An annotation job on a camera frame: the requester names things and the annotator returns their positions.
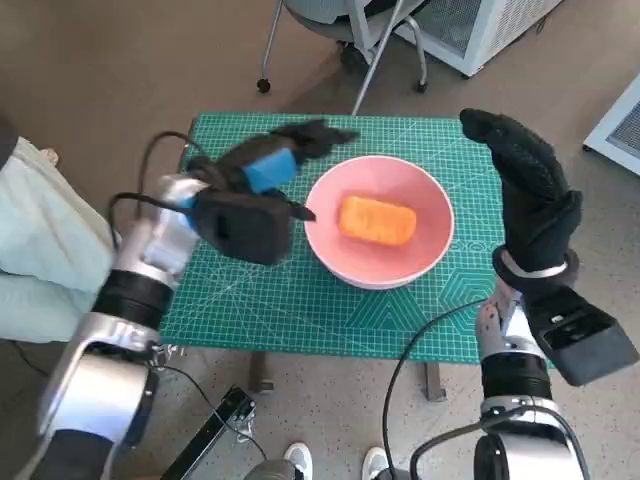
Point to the dark table leg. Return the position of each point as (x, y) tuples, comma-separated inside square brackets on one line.
[(435, 382), (261, 372)]

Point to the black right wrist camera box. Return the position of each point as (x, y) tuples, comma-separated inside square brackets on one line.
[(585, 345)]

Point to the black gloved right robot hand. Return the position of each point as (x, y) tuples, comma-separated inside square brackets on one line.
[(535, 200)]

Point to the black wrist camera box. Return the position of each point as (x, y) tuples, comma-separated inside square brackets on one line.
[(585, 345), (240, 230)]

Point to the person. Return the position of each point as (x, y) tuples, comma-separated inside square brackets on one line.
[(40, 240)]

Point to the black metal bracket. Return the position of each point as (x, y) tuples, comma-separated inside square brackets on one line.
[(220, 425)]

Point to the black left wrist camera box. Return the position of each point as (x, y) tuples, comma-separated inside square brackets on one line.
[(240, 230)]

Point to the pink bowl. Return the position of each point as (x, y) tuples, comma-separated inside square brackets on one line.
[(430, 200)]

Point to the white shoe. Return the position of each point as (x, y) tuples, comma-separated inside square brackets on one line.
[(375, 462), (299, 460)]

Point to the oblong orange toy bread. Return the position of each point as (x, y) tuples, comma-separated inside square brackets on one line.
[(375, 220)]

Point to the green cutting mat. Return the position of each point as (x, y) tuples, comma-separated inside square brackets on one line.
[(250, 310)]

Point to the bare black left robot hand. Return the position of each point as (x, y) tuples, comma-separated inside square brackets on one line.
[(270, 165)]

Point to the white mesh cabinet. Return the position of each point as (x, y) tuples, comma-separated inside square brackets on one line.
[(470, 30)]

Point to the grey office chair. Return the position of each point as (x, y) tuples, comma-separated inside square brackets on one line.
[(320, 20)]

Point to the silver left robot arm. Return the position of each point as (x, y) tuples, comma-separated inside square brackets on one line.
[(125, 295)]

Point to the white metal frame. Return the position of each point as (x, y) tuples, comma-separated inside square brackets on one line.
[(362, 25)]

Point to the white vent cabinet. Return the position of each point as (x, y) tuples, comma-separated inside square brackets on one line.
[(620, 135)]

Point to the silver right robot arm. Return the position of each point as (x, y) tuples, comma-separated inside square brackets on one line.
[(515, 380)]

